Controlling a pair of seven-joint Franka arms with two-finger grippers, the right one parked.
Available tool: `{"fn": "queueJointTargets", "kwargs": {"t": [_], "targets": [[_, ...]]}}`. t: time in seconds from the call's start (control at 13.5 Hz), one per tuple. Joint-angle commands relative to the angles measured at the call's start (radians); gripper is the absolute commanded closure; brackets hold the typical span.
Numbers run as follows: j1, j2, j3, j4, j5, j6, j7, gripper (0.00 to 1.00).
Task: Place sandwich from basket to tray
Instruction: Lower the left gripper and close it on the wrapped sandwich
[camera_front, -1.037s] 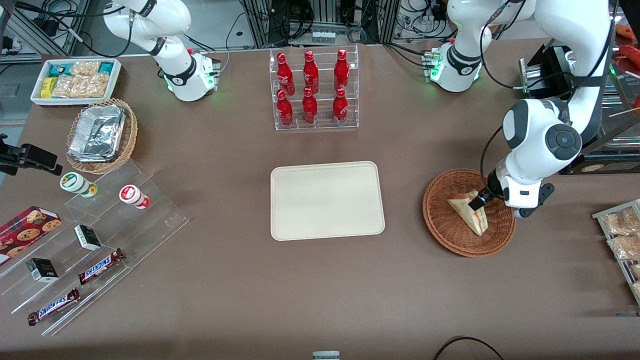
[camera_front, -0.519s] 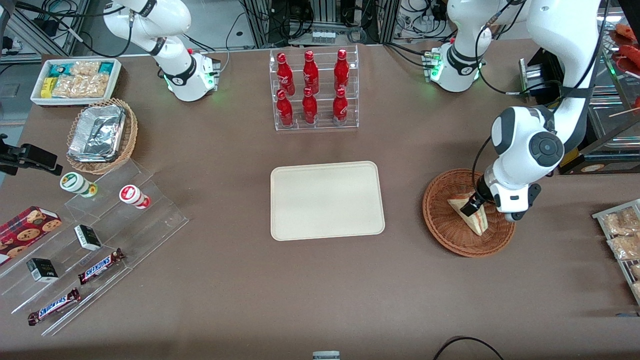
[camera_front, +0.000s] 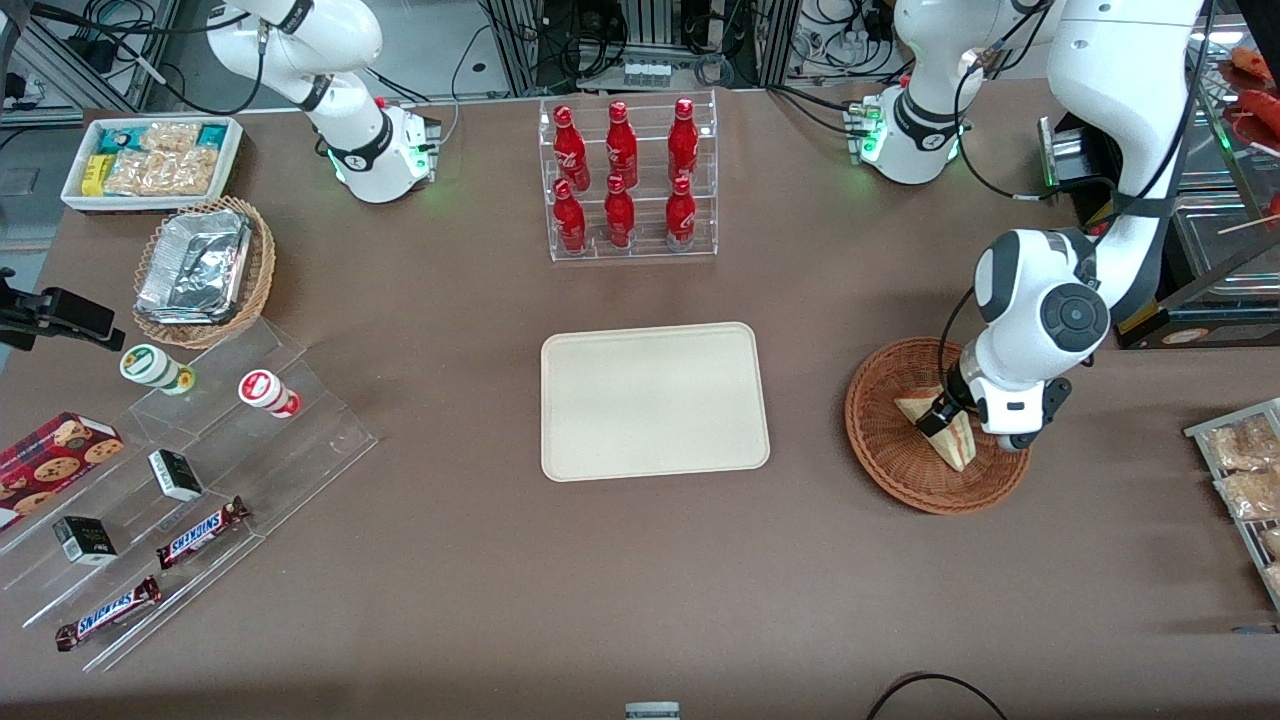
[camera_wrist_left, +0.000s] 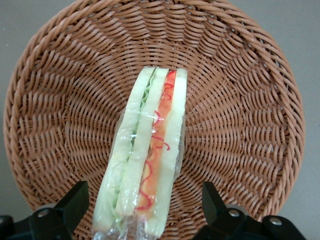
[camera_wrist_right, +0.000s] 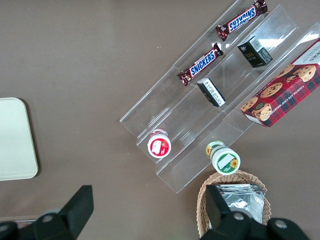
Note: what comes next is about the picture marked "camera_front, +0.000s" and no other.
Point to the round brown wicker basket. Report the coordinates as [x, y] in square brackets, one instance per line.
[900, 470]

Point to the small black carton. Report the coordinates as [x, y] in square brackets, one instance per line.
[85, 540]
[175, 475]

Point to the grey metal snack tray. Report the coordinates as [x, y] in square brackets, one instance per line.
[1192, 432]

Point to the red plaid cookie box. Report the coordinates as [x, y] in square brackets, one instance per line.
[50, 465]

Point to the white rectangular snack bin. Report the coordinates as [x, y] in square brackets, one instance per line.
[150, 204]

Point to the clear bag of crackers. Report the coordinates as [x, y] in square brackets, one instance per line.
[170, 137]
[160, 173]

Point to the clear acrylic stepped stand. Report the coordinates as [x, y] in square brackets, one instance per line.
[300, 450]

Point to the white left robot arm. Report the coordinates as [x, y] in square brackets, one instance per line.
[1120, 100]

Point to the red lid white cup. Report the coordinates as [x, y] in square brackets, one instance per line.
[262, 388]

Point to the beige plastic tray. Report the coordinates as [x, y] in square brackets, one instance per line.
[650, 400]

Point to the light tan wicker basket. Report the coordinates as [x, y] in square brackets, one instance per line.
[260, 270]

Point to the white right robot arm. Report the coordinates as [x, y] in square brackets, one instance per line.
[350, 150]

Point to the brown snickers bar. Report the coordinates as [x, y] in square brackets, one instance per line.
[200, 533]
[108, 614]

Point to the teal snack packet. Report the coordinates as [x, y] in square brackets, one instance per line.
[115, 140]
[213, 135]

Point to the small grey device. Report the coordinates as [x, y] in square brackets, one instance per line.
[652, 711]

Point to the clear bag of fried snacks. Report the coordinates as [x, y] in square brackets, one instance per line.
[1245, 445]
[1272, 542]
[1250, 495]
[1274, 576]

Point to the aluminium equipment rack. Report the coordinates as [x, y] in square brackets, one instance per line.
[650, 30]

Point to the yellow snack packet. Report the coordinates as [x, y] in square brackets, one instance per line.
[96, 175]

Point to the triangular sandwich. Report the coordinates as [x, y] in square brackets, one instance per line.
[958, 452]

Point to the silver foil container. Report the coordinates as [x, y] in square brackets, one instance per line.
[195, 265]

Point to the clear acrylic bottle rack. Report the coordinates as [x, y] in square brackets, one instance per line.
[652, 205]

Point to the red cola bottle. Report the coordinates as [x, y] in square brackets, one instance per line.
[570, 225]
[680, 215]
[621, 150]
[683, 145]
[619, 215]
[568, 150]

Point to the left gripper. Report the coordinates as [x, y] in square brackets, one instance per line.
[957, 393]

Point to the green lid white cup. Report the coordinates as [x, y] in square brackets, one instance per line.
[148, 364]

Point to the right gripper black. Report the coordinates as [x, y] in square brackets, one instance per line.
[68, 312]

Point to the black hot food display case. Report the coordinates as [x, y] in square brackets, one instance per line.
[1235, 335]

